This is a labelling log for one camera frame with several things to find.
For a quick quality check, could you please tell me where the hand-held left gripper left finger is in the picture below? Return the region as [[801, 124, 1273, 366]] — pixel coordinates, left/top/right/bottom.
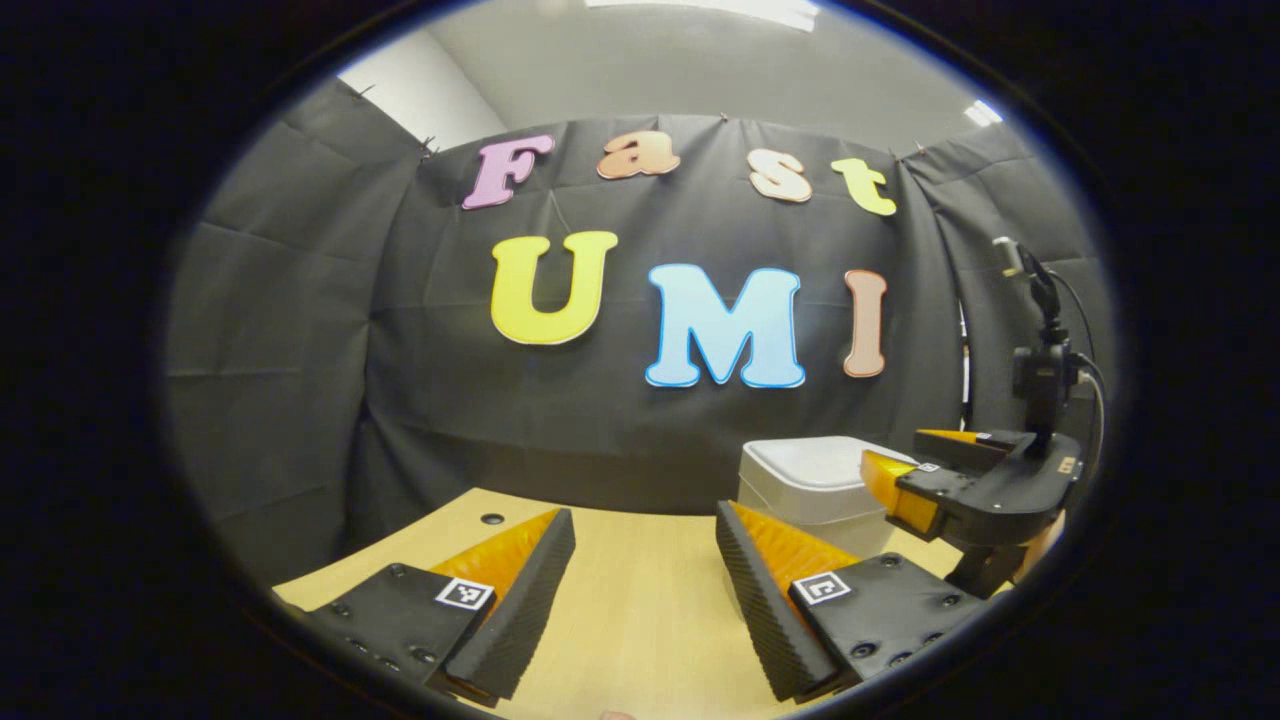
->
[[272, 507, 578, 706]]

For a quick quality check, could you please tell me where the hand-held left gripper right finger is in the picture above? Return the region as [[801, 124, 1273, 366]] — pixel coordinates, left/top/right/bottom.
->
[[715, 500, 991, 704]]

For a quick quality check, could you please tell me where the grey desktop garbage bin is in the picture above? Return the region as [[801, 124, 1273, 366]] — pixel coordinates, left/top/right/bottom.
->
[[737, 436, 921, 561]]

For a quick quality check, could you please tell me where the wooden desktop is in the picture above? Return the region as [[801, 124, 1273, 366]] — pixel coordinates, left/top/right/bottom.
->
[[272, 488, 1011, 720]]

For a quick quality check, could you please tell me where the black backdrop cloth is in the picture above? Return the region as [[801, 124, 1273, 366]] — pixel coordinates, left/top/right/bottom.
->
[[165, 75, 1116, 591]]

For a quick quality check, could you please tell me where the black cable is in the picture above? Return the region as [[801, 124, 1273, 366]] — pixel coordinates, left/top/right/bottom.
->
[[1048, 268, 1107, 473]]

